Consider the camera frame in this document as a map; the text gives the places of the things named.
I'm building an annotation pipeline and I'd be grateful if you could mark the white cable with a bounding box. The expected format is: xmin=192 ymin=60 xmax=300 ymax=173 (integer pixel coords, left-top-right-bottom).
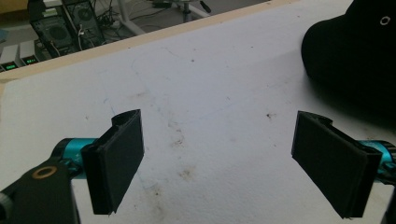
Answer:
xmin=78 ymin=23 xmax=86 ymax=51

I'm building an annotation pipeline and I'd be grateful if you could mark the black cap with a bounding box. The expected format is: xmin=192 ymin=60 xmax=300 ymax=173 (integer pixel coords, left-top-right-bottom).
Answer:
xmin=301 ymin=0 xmax=396 ymax=120

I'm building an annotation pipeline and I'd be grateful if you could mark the black handle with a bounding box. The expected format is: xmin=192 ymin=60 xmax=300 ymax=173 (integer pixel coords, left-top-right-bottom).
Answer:
xmin=199 ymin=0 xmax=213 ymax=14

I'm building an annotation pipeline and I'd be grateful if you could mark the black computer tower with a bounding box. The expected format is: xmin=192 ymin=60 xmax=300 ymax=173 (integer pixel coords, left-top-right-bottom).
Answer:
xmin=27 ymin=0 xmax=79 ymax=59
xmin=61 ymin=0 xmax=106 ymax=50

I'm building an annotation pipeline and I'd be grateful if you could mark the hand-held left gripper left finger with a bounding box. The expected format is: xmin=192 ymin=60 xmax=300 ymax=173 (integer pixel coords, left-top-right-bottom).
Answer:
xmin=81 ymin=109 xmax=145 ymax=216

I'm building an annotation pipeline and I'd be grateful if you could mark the white box with green display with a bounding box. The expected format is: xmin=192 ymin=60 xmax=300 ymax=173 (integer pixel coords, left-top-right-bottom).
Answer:
xmin=0 ymin=44 xmax=21 ymax=72
xmin=19 ymin=39 xmax=40 ymax=66

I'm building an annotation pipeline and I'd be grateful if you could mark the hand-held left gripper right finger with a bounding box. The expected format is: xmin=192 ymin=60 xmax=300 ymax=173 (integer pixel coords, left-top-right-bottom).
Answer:
xmin=290 ymin=110 xmax=383 ymax=219

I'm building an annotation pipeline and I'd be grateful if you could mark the grey metal stand pole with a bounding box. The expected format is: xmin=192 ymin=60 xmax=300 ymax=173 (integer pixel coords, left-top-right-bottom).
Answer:
xmin=181 ymin=2 xmax=192 ymax=23

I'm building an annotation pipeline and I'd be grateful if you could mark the tangle of black cables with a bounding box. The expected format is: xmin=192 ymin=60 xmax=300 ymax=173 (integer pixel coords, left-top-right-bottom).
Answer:
xmin=92 ymin=0 xmax=123 ymax=41

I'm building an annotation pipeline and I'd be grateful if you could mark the white metal stand leg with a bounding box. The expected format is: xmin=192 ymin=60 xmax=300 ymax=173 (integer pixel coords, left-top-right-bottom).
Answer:
xmin=116 ymin=0 xmax=147 ymax=36

